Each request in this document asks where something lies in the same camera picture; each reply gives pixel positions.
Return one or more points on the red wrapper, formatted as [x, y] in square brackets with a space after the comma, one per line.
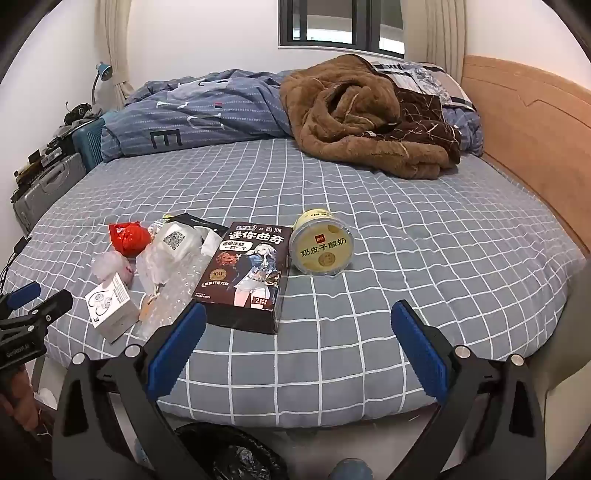
[131, 237]

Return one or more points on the stack of dark boxes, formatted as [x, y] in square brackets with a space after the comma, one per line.
[44, 159]

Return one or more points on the black packet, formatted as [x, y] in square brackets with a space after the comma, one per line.
[203, 223]

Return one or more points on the blue desk lamp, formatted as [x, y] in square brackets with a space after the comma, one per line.
[104, 70]

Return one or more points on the grey suitcase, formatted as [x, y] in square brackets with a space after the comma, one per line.
[46, 194]

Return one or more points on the dark cookie box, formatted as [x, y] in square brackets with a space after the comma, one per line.
[244, 277]

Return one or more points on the cream curtain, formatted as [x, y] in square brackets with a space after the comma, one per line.
[445, 32]
[117, 41]

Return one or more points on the blue striped duvet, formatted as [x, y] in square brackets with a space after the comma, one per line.
[207, 110]

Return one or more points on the white wrapper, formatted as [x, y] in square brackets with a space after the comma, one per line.
[111, 267]

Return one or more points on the blue slipper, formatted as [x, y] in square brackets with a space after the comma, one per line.
[351, 470]

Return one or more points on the black bag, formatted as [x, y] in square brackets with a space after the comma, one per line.
[77, 114]

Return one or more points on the person's left forearm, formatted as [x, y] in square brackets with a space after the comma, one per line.
[18, 454]

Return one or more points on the dark framed window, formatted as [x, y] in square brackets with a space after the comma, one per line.
[332, 23]

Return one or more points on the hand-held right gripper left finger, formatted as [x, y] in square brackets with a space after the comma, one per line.
[180, 341]

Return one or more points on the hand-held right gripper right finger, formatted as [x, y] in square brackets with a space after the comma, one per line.
[418, 341]

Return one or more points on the grey checked mattress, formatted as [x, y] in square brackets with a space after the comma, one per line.
[369, 277]

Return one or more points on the person's left hand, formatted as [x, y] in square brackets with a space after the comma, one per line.
[21, 401]

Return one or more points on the black bag trash bin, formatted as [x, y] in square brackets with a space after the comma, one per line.
[231, 454]

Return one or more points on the wooden bed frame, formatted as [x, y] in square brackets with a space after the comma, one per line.
[521, 138]

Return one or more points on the clear plastic bag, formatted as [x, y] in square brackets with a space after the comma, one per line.
[168, 277]

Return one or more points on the teal suitcase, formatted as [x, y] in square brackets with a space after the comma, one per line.
[90, 143]

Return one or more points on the yellow yogurt cup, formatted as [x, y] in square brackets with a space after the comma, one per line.
[323, 251]

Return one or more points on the white earphone box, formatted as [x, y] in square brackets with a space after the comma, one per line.
[115, 304]

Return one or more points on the brown fleece blanket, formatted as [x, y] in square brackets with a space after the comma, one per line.
[351, 115]

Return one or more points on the patterned pillow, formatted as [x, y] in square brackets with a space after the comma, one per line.
[434, 78]

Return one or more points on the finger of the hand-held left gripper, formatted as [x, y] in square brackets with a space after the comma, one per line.
[53, 304]
[23, 294]

